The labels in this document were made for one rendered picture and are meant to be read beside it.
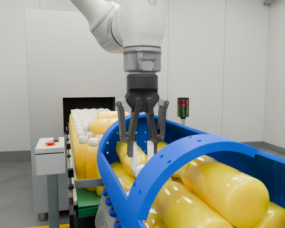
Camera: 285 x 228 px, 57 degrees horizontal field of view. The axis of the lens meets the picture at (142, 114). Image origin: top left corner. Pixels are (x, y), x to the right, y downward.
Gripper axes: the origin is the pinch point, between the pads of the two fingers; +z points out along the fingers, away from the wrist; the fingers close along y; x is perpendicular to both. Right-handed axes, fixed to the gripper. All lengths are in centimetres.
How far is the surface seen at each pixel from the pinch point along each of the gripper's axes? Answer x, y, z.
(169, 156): -23.4, -2.5, -6.4
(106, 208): 20.3, -5.8, 22.0
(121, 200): -16.3, -8.7, 3.0
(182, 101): 62, 40, -9
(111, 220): 11.9, -5.7, 21.9
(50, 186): 45, -24, 22
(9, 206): 247, -79, 115
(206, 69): 407, 254, -48
